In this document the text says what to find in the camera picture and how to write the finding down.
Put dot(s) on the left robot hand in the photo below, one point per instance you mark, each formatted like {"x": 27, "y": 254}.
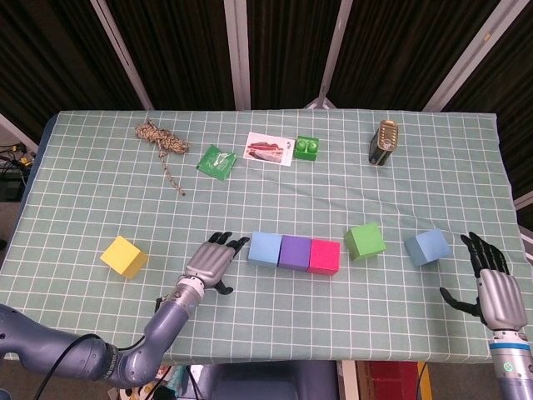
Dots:
{"x": 208, "y": 262}

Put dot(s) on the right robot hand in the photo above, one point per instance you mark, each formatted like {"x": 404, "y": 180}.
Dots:
{"x": 501, "y": 300}

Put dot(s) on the light blue foam cube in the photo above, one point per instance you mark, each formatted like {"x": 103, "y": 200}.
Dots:
{"x": 264, "y": 249}

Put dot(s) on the purple foam cube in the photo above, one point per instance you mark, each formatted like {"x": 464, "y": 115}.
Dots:
{"x": 295, "y": 252}

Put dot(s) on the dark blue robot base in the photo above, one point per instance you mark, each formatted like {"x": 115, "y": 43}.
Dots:
{"x": 291, "y": 383}

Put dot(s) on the yellow foam cube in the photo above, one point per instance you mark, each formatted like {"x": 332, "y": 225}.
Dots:
{"x": 121, "y": 254}

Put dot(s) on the steel blue foam cube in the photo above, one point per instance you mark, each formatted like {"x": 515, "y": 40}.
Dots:
{"x": 429, "y": 248}

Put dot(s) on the green foil sachet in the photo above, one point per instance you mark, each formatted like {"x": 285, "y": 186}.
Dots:
{"x": 216, "y": 162}

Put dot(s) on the pink foam cube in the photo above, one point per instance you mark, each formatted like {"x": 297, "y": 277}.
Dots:
{"x": 325, "y": 256}

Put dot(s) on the pile of colourful packages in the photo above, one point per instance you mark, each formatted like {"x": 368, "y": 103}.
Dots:
{"x": 175, "y": 377}

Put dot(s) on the white picture card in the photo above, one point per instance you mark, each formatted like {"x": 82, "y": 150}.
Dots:
{"x": 266, "y": 149}

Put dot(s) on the red box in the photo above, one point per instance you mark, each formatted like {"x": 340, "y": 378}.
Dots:
{"x": 391, "y": 381}

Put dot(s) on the green checked tablecloth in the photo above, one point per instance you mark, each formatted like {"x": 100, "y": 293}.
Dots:
{"x": 333, "y": 200}

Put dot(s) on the green toy brick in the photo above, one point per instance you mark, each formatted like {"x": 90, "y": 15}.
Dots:
{"x": 306, "y": 151}

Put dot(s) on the green foam cube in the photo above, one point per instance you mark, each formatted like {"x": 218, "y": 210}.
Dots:
{"x": 364, "y": 241}

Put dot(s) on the white table leg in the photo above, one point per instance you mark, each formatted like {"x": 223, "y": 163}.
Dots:
{"x": 350, "y": 381}

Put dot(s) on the dark pleated curtain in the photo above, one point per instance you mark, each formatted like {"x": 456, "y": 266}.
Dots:
{"x": 187, "y": 50}

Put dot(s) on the black electronic box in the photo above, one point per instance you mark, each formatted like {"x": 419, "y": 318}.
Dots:
{"x": 8, "y": 187}

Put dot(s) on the white metal frame post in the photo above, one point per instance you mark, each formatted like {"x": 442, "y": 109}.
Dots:
{"x": 333, "y": 54}
{"x": 237, "y": 54}
{"x": 470, "y": 54}
{"x": 121, "y": 54}

